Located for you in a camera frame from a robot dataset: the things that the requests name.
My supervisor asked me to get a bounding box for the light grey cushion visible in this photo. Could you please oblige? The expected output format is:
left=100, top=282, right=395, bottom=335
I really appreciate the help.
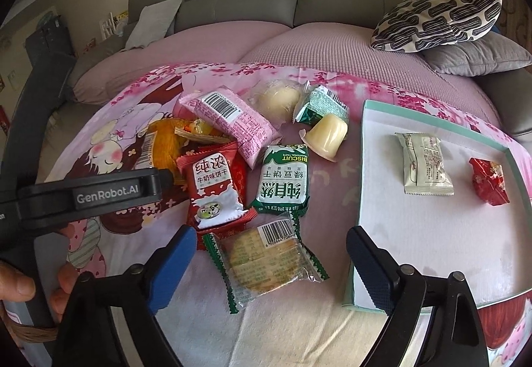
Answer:
left=124, top=0, right=184, bottom=51

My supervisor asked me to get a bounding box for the red white milk snack packet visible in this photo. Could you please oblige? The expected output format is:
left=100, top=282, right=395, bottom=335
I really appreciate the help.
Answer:
left=177, top=141, right=246, bottom=231

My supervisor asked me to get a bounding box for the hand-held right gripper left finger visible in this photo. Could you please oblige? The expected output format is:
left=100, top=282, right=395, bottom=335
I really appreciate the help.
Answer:
left=54, top=225, right=198, bottom=367

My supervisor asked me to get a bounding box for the yellow snack packet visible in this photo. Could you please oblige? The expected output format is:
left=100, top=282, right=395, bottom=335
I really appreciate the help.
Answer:
left=135, top=132, right=159, bottom=172

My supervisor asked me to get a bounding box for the black white patterned pillow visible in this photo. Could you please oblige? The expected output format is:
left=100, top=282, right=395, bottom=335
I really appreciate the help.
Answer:
left=371, top=0, right=503, bottom=53

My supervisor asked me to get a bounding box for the orange clear-wrapped candy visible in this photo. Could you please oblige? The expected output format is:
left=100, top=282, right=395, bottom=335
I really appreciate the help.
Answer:
left=175, top=120, right=231, bottom=143

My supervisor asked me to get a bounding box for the brown woven strap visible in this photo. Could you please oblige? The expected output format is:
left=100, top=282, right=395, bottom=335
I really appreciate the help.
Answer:
left=8, top=323, right=57, bottom=346

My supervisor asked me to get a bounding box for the pink snack packet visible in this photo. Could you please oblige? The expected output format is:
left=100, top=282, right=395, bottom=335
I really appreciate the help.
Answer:
left=179, top=86, right=283, bottom=168

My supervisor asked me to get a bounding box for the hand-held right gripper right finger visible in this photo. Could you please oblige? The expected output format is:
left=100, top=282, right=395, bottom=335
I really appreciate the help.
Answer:
left=346, top=226, right=490, bottom=367

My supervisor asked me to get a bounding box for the orange snack packet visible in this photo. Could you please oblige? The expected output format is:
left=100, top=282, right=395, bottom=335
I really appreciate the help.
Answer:
left=150, top=120, right=200, bottom=185

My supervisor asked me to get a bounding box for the clear-wrapped round pastry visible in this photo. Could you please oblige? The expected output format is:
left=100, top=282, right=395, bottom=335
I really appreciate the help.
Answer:
left=249, top=80, right=310, bottom=122

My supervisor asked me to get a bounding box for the small red candy packet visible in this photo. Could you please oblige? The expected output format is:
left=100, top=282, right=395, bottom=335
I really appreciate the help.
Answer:
left=469, top=157, right=510, bottom=206

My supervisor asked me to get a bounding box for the pink printed blanket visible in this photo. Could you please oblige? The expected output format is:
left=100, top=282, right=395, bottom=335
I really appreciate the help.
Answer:
left=42, top=61, right=532, bottom=367

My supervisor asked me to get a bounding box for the person's left hand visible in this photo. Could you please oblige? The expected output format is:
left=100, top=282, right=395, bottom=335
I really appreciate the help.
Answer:
left=0, top=259, right=79, bottom=315

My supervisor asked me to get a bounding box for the green white biscuit packet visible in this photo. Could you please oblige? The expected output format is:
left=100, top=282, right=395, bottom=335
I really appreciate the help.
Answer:
left=249, top=144, right=312, bottom=218

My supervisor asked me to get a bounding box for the small green white packet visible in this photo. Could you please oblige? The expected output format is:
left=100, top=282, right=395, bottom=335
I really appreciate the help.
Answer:
left=293, top=85, right=350, bottom=124

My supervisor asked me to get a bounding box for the pink sofa cover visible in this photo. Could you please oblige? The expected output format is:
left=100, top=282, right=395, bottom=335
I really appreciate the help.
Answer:
left=68, top=16, right=503, bottom=131

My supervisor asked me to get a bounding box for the white box with teal rim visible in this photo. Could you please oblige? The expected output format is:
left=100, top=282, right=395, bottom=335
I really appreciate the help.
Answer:
left=341, top=99, right=532, bottom=311

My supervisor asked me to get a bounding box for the red patterned packet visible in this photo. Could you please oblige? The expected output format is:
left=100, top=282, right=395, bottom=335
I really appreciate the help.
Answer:
left=195, top=157, right=258, bottom=251

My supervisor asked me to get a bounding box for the clear round cracker packet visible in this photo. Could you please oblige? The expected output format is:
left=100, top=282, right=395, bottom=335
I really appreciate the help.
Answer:
left=202, top=219, right=329, bottom=313

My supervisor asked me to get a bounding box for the pale yellow jelly cup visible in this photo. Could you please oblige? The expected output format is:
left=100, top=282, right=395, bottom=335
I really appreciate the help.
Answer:
left=300, top=113, right=349, bottom=162

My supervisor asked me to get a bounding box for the grey pillow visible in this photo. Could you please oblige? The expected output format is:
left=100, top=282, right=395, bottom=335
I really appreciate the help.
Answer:
left=424, top=35, right=532, bottom=77

